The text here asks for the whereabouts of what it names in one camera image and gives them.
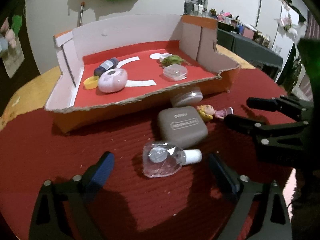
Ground clear small plastic box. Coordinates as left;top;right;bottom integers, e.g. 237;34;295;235
163;64;188;81

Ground clear bottle white cap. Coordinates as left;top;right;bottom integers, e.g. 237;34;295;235
142;142;202;178

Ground green fuzzy toy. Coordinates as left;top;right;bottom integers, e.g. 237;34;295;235
161;55;185;68

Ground pink round case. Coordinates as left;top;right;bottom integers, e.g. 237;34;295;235
98;68;128;93

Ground yellow plastic lid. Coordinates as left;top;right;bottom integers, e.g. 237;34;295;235
83;76;100;90

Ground blonde doll figurine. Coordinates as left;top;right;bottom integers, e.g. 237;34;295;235
196;105;234;122

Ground round grey jar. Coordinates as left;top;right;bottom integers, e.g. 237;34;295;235
170;87;203;107

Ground grey square case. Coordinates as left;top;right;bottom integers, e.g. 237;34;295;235
158;106;208;148

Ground dark cloth covered side table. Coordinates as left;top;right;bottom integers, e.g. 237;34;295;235
217;29;283;81

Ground red table cloth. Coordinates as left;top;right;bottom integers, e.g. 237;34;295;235
0;68;297;240

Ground white refrigerator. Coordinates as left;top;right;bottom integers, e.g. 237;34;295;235
256;0;299;59

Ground white small cup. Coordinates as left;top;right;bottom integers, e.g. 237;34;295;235
159;53;172;62

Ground wooden table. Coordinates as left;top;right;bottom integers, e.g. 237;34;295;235
1;40;251;133

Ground dark blue bottle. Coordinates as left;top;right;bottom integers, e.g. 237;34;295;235
93;57;119;77

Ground cardboard box with red bottom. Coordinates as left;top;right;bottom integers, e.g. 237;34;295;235
44;15;240;133

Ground dark wooden door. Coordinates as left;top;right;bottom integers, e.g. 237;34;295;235
1;0;40;113

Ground pink plush toys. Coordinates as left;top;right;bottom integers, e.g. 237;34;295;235
1;18;16;51

